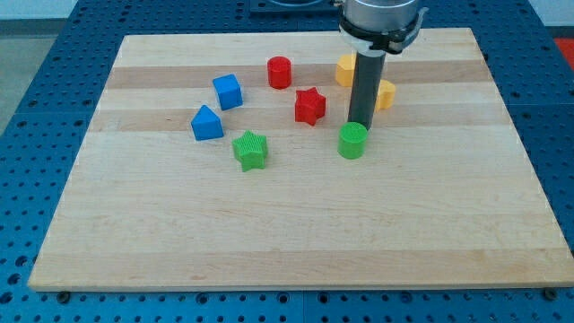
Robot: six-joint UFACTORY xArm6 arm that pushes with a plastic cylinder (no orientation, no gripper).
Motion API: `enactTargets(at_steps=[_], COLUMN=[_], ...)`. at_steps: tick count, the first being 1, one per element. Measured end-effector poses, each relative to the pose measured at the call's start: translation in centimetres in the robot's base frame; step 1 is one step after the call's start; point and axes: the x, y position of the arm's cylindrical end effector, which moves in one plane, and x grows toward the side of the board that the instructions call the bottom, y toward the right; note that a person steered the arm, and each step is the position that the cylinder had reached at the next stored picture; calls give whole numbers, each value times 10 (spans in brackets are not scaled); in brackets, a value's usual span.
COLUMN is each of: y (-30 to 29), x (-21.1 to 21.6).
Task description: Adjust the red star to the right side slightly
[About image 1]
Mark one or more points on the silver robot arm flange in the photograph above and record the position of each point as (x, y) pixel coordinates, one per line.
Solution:
(378, 27)

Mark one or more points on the green star block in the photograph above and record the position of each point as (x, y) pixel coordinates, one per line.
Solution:
(250, 150)

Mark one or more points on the red star block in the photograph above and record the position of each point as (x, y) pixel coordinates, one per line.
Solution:
(310, 106)

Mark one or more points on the green cylinder block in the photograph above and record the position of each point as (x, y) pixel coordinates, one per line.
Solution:
(352, 140)

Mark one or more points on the light wooden board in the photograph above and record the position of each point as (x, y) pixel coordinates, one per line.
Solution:
(444, 196)

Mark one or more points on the blue triangular prism block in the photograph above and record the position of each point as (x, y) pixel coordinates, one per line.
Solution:
(206, 125)

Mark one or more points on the blue cube block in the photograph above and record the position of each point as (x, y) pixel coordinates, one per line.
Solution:
(228, 91)

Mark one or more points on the red cylinder block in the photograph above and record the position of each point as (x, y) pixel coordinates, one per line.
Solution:
(279, 72)

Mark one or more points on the yellow hexagon block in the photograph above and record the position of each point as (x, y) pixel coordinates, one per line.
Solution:
(344, 70)

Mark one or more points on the yellow heart block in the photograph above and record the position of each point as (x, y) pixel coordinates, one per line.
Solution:
(386, 95)

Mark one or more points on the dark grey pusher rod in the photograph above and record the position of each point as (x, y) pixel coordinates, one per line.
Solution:
(366, 79)

